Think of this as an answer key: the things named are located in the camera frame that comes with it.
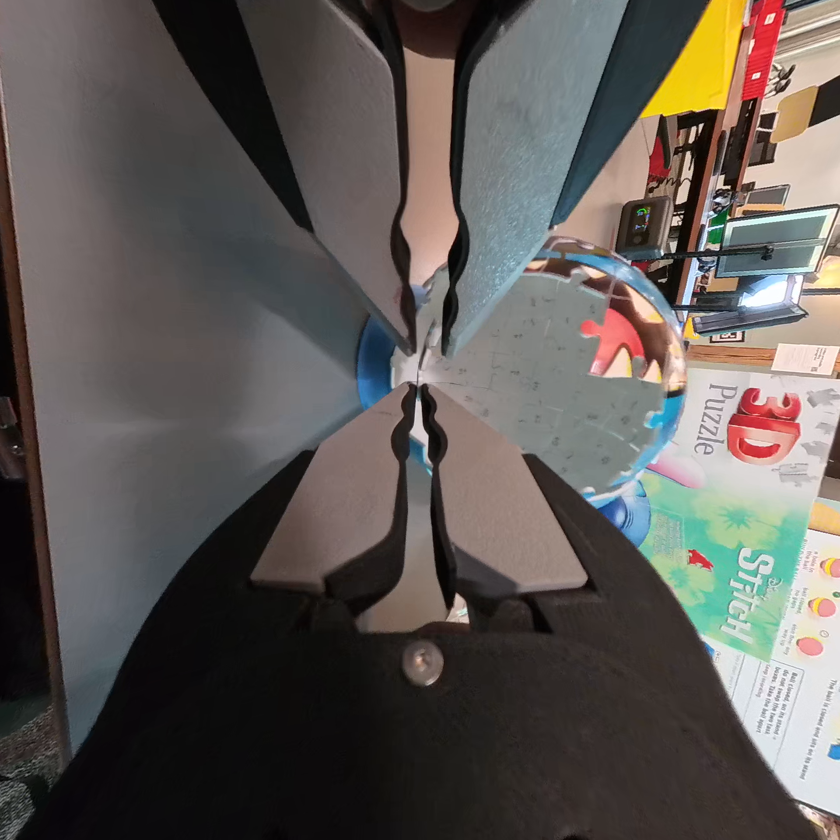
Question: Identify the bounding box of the blue cartoon puzzle ball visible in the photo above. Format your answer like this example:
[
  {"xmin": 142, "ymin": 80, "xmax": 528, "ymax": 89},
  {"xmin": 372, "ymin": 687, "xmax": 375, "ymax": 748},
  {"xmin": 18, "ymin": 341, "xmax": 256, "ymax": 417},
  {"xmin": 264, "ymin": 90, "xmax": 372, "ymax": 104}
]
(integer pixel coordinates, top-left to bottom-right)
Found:
[{"xmin": 392, "ymin": 238, "xmax": 690, "ymax": 503}]

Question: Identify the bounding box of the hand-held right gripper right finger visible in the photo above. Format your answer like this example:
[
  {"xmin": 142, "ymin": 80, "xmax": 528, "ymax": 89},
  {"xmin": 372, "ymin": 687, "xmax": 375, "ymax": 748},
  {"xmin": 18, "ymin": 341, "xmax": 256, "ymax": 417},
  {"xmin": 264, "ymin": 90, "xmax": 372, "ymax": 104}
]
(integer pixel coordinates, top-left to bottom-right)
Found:
[{"xmin": 420, "ymin": 384, "xmax": 589, "ymax": 611}]

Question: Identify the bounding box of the yellow and black wall panel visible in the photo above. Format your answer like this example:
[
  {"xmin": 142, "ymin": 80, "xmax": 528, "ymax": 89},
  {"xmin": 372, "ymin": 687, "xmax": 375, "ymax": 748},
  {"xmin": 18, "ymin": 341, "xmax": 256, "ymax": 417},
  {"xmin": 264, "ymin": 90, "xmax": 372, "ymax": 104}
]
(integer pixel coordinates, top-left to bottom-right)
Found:
[{"xmin": 774, "ymin": 85, "xmax": 840, "ymax": 142}]

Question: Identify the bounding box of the white printed instruction sheet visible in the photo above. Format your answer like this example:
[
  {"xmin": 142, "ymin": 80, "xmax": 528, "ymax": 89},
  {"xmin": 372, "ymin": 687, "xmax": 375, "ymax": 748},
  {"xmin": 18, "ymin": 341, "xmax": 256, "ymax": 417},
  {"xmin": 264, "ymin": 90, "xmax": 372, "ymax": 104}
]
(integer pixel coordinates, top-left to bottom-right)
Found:
[{"xmin": 705, "ymin": 499, "xmax": 840, "ymax": 808}]

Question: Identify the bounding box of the yellow plastic bin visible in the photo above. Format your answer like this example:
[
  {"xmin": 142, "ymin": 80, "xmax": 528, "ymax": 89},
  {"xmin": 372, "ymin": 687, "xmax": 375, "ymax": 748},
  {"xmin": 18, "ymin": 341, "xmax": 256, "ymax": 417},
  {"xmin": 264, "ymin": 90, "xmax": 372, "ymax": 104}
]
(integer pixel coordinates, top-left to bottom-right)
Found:
[{"xmin": 640, "ymin": 0, "xmax": 749, "ymax": 119}]

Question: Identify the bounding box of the red storage bin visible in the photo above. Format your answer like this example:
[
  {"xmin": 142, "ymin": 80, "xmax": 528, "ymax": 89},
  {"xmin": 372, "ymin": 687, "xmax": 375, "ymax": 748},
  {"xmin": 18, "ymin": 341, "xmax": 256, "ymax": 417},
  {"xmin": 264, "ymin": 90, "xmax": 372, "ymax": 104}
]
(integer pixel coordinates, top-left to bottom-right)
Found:
[{"xmin": 742, "ymin": 0, "xmax": 785, "ymax": 99}]

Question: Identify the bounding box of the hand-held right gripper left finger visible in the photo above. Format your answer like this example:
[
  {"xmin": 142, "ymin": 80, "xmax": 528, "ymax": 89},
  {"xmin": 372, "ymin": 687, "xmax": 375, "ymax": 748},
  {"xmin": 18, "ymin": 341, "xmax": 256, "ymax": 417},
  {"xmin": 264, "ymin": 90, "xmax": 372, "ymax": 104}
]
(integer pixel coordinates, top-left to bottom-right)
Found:
[{"xmin": 249, "ymin": 384, "xmax": 417, "ymax": 618}]

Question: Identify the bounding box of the grey framed light panel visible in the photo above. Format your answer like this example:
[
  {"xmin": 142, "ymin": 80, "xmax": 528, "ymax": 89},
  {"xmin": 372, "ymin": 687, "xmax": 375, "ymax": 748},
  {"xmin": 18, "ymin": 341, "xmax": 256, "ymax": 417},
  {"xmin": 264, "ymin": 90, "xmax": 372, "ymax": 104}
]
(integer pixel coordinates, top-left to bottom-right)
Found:
[{"xmin": 715, "ymin": 205, "xmax": 840, "ymax": 278}]

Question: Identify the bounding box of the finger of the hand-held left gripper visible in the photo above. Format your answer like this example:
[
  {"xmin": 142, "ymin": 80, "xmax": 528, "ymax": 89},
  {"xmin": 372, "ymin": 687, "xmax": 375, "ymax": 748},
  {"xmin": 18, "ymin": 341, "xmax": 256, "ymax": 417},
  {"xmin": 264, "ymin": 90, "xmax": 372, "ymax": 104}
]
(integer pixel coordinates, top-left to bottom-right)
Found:
[
  {"xmin": 235, "ymin": 0, "xmax": 421, "ymax": 358},
  {"xmin": 441, "ymin": 0, "xmax": 634, "ymax": 358}
]

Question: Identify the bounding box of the blue plastic ball stand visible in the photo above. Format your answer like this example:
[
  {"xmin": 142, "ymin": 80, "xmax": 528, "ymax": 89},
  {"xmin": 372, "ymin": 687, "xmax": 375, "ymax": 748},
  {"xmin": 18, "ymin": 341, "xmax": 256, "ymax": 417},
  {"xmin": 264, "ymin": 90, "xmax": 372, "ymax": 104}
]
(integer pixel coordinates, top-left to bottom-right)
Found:
[{"xmin": 356, "ymin": 289, "xmax": 435, "ymax": 476}]

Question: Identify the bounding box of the colourful puzzle box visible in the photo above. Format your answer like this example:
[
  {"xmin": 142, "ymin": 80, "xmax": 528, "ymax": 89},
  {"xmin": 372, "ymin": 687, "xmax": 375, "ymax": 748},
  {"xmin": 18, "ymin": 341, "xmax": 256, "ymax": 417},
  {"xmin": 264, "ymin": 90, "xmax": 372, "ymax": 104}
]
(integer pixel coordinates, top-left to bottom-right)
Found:
[{"xmin": 581, "ymin": 367, "xmax": 840, "ymax": 664}]

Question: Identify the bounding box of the person's dark clothing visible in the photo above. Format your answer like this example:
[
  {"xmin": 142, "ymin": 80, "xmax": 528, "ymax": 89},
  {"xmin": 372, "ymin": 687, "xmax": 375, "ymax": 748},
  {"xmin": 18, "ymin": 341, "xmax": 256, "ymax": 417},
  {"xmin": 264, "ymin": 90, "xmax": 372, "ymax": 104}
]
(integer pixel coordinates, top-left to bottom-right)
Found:
[{"xmin": 0, "ymin": 262, "xmax": 50, "ymax": 716}]

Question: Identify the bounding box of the black power bank with screen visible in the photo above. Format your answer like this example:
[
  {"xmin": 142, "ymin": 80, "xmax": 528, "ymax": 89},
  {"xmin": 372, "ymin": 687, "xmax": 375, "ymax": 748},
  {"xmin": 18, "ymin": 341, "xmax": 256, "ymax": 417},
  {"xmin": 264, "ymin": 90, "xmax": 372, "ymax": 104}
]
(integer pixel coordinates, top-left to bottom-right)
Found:
[{"xmin": 617, "ymin": 197, "xmax": 673, "ymax": 260}]

